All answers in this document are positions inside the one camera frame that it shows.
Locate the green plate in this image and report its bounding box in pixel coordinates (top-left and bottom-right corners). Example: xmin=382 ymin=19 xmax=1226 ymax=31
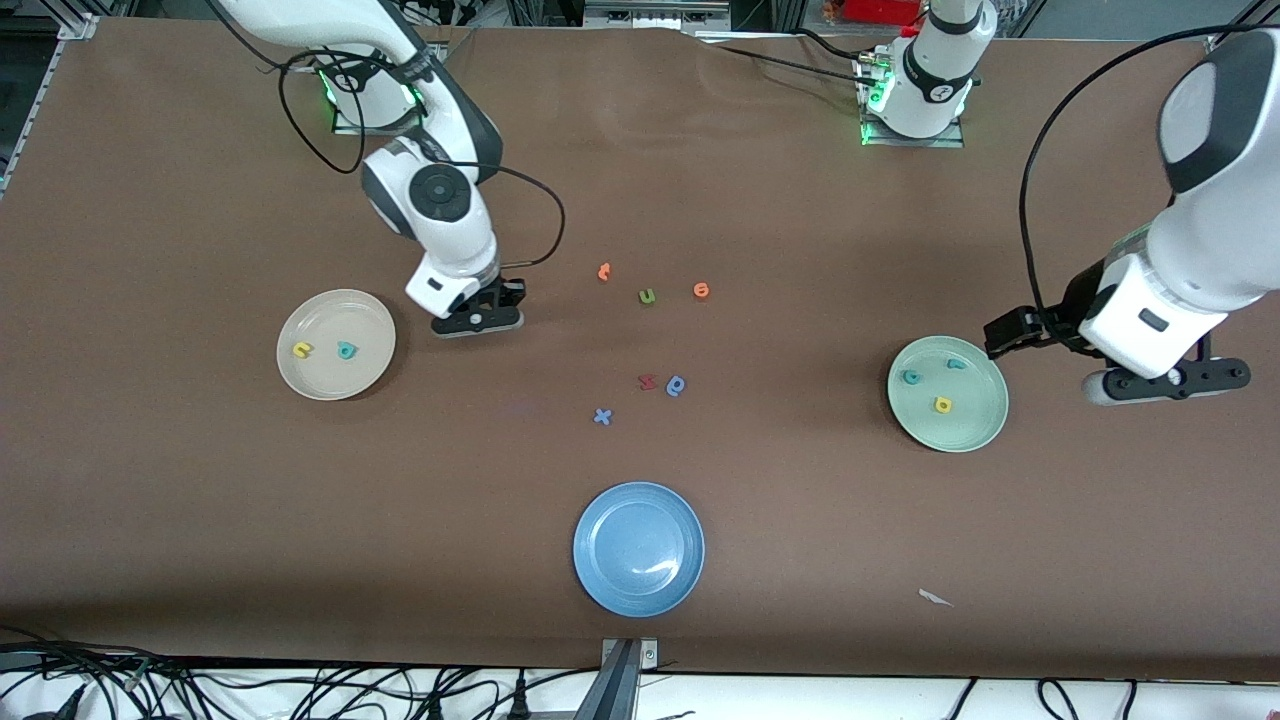
xmin=886 ymin=335 xmax=1010 ymax=454

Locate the beige plate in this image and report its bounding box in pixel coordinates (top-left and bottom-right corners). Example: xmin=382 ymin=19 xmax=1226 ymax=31
xmin=276 ymin=288 xmax=398 ymax=402

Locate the blue plate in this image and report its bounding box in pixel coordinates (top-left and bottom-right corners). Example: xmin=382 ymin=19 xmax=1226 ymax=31
xmin=572 ymin=481 xmax=707 ymax=619

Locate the grey power strip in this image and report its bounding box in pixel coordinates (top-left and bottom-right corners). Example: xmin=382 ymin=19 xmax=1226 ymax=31
xmin=583 ymin=0 xmax=733 ymax=33

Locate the red box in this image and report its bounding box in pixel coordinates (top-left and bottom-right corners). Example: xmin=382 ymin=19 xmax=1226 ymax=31
xmin=843 ymin=0 xmax=923 ymax=27

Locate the dark aluminium strut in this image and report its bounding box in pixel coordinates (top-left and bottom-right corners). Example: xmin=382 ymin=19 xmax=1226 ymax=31
xmin=575 ymin=640 xmax=641 ymax=720

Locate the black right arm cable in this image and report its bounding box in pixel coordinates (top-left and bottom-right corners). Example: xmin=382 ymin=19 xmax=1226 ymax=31
xmin=485 ymin=163 xmax=568 ymax=269
xmin=205 ymin=0 xmax=431 ymax=176

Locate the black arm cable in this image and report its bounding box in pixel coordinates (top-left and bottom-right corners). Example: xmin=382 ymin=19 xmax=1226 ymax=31
xmin=205 ymin=0 xmax=431 ymax=176
xmin=1018 ymin=22 xmax=1280 ymax=321
xmin=485 ymin=163 xmax=568 ymax=269

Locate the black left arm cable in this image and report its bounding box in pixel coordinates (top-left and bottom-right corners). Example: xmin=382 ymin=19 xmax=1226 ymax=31
xmin=1018 ymin=22 xmax=1280 ymax=321

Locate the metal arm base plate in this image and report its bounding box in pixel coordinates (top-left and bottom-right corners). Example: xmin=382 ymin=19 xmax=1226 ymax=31
xmin=853 ymin=50 xmax=967 ymax=150
xmin=332 ymin=100 xmax=421 ymax=136

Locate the black base cable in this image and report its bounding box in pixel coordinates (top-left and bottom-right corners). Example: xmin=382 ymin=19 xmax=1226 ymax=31
xmin=693 ymin=38 xmax=881 ymax=93
xmin=790 ymin=25 xmax=881 ymax=63

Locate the silver mounting bracket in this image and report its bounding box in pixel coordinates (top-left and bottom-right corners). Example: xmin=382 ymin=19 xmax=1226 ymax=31
xmin=600 ymin=637 xmax=660 ymax=673

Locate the aluminium table edge rail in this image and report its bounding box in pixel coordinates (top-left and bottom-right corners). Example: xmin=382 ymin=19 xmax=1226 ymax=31
xmin=0 ymin=40 xmax=61 ymax=193

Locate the black cable tangle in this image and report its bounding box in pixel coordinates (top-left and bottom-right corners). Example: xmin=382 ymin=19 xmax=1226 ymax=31
xmin=0 ymin=625 xmax=601 ymax=720

